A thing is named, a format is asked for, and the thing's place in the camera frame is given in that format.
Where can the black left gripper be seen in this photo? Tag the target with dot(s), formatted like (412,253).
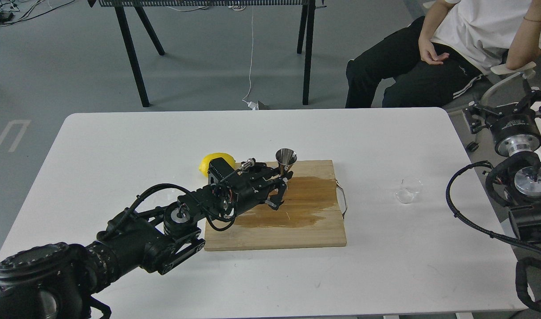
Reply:
(253,183)

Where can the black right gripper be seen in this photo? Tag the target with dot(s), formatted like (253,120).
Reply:
(511,134)

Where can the steel double jigger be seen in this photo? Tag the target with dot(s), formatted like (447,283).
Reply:
(285,158)

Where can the clear glass measuring cup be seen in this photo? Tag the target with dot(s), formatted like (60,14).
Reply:
(410,188)

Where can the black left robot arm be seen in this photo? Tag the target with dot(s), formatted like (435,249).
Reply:
(157,232)

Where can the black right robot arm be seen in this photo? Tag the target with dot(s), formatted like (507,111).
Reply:
(515,183)

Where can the person's right hand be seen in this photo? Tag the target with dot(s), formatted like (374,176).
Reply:
(428,54)

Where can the wooden cutting board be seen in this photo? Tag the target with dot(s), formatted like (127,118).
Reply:
(310,216)

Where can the yellow lemon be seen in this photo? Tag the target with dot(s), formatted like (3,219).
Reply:
(204,164)

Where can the seated person white shirt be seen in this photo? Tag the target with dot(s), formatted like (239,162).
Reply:
(477,34)

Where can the black trestle table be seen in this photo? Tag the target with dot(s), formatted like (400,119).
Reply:
(206,32)

